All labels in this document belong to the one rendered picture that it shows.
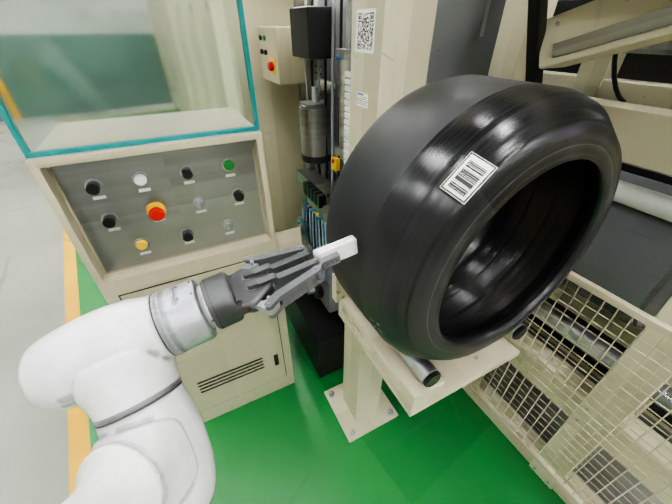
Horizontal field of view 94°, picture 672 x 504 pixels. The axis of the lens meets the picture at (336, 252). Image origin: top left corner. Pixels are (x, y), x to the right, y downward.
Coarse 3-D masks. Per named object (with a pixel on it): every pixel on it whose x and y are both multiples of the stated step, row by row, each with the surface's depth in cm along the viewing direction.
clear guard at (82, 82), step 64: (0, 0) 60; (64, 0) 63; (128, 0) 67; (192, 0) 72; (0, 64) 64; (64, 64) 68; (128, 64) 73; (192, 64) 78; (64, 128) 73; (128, 128) 79; (192, 128) 85; (256, 128) 92
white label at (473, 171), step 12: (468, 156) 41; (456, 168) 41; (468, 168) 40; (480, 168) 40; (492, 168) 39; (456, 180) 41; (468, 180) 40; (480, 180) 40; (456, 192) 40; (468, 192) 40
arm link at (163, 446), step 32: (128, 416) 36; (160, 416) 38; (192, 416) 41; (96, 448) 35; (128, 448) 34; (160, 448) 35; (192, 448) 38; (96, 480) 31; (128, 480) 32; (160, 480) 34; (192, 480) 37
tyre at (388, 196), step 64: (384, 128) 53; (448, 128) 44; (512, 128) 41; (576, 128) 43; (384, 192) 48; (512, 192) 43; (576, 192) 69; (384, 256) 47; (448, 256) 45; (512, 256) 83; (576, 256) 66; (384, 320) 53; (448, 320) 81; (512, 320) 70
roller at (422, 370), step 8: (400, 352) 73; (408, 360) 71; (416, 360) 70; (424, 360) 69; (416, 368) 69; (424, 368) 68; (432, 368) 68; (424, 376) 67; (432, 376) 66; (440, 376) 68; (424, 384) 67; (432, 384) 68
